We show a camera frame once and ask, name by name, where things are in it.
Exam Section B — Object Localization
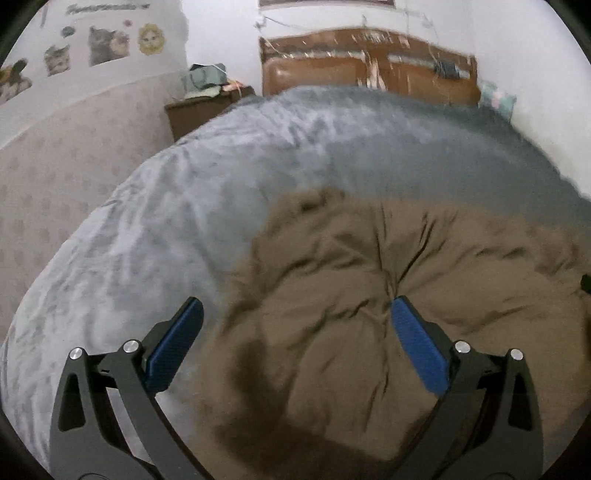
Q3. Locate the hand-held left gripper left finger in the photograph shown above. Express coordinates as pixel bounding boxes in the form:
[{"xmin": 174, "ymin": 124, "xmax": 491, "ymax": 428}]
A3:
[{"xmin": 50, "ymin": 296, "xmax": 213, "ymax": 480}]

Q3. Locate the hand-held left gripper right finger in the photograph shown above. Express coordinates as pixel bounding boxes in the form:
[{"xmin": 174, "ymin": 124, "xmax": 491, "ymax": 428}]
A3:
[{"xmin": 390, "ymin": 296, "xmax": 543, "ymax": 480}]

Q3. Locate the olive green padded jacket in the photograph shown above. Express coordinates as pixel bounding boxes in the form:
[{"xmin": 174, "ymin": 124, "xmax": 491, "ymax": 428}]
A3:
[{"xmin": 194, "ymin": 187, "xmax": 591, "ymax": 480}]

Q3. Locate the pile of clothes on nightstand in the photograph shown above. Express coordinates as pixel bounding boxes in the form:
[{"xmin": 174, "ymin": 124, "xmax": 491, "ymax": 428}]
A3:
[{"xmin": 182, "ymin": 63, "xmax": 228, "ymax": 99}]

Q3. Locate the grey plush blanket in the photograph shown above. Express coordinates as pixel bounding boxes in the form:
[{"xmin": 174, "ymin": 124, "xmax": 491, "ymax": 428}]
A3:
[{"xmin": 0, "ymin": 85, "xmax": 591, "ymax": 472}]

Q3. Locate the teal patterned pillow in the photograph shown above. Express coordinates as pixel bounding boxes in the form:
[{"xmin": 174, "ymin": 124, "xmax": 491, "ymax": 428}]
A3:
[{"xmin": 478, "ymin": 80, "xmax": 517, "ymax": 121}]

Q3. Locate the dark wooden nightstand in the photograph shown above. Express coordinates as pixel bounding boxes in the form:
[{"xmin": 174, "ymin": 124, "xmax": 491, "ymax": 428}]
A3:
[{"xmin": 165, "ymin": 85, "xmax": 256, "ymax": 142}]

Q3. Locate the brown wooden headboard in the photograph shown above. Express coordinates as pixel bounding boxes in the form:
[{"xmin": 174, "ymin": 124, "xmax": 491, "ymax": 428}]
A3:
[{"xmin": 259, "ymin": 28, "xmax": 482, "ymax": 108}]

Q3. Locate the grey cat wall sticker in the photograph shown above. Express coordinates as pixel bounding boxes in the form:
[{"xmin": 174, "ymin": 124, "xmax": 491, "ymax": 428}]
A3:
[{"xmin": 88, "ymin": 26, "xmax": 130, "ymax": 66}]

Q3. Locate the lion face wall sticker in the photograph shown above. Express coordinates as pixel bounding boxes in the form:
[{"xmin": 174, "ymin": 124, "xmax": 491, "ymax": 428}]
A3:
[{"xmin": 137, "ymin": 24, "xmax": 166, "ymax": 56}]

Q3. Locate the tabby kitten wall sticker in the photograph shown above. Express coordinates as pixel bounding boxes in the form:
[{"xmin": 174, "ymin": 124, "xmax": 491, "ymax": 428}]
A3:
[{"xmin": 44, "ymin": 45, "xmax": 71, "ymax": 77}]

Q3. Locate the dog wall sticker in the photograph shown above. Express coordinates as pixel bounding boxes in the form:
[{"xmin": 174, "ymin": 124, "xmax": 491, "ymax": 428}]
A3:
[{"xmin": 0, "ymin": 59, "xmax": 33, "ymax": 103}]

